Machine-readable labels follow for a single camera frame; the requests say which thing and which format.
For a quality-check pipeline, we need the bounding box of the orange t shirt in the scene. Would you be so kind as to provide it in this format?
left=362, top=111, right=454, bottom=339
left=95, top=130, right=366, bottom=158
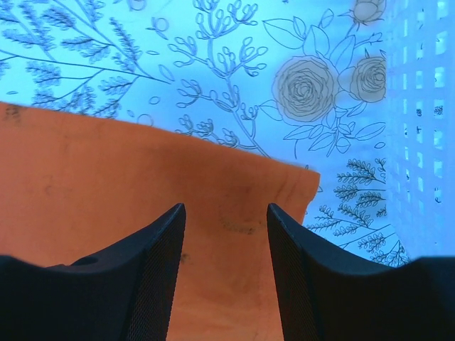
left=1, top=103, right=320, bottom=340

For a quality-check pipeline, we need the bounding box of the white plastic basket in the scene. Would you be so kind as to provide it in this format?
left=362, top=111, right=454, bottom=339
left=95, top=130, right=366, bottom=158
left=386, top=0, right=454, bottom=258

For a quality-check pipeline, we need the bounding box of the floral table cloth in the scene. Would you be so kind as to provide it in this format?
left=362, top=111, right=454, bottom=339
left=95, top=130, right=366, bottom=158
left=1, top=1, right=410, bottom=267

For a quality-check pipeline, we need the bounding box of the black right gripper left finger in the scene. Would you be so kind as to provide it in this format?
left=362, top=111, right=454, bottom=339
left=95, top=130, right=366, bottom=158
left=1, top=204, right=186, bottom=340

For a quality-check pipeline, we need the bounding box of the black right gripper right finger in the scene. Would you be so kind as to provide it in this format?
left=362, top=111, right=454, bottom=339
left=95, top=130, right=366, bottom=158
left=267, top=204, right=454, bottom=340

